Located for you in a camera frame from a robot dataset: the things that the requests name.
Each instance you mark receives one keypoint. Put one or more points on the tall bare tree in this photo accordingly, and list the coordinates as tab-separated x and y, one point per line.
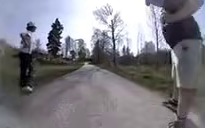
112	33

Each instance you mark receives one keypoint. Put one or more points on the pale grey gravel path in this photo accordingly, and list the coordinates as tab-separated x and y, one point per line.
90	96

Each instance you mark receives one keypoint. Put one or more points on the dry grass bank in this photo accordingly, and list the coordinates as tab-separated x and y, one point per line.
146	75

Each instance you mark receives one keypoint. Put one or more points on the grass verge with dry patches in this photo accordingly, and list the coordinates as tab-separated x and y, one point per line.
53	70

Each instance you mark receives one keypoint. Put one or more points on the dark conifer tree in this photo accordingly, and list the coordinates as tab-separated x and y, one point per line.
54	38

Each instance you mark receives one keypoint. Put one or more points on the person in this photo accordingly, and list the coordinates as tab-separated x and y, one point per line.
26	56
185	50

